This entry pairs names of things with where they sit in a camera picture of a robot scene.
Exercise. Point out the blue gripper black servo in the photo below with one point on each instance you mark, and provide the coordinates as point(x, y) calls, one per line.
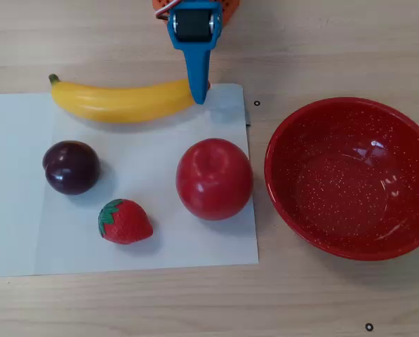
point(194, 45)

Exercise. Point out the yellow plastic banana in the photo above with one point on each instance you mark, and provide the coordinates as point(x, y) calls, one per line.
point(125, 103)

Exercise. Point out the red speckled bowl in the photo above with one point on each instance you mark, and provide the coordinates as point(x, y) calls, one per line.
point(335, 175)

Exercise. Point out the red plastic apple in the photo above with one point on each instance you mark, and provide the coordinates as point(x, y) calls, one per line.
point(214, 179)

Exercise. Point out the dark purple plastic plum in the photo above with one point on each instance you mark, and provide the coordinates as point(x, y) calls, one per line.
point(71, 168)

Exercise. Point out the red plastic strawberry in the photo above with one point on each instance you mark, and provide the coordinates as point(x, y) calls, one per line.
point(126, 222)

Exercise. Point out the white paper sheet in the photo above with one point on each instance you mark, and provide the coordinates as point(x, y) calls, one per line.
point(142, 245)

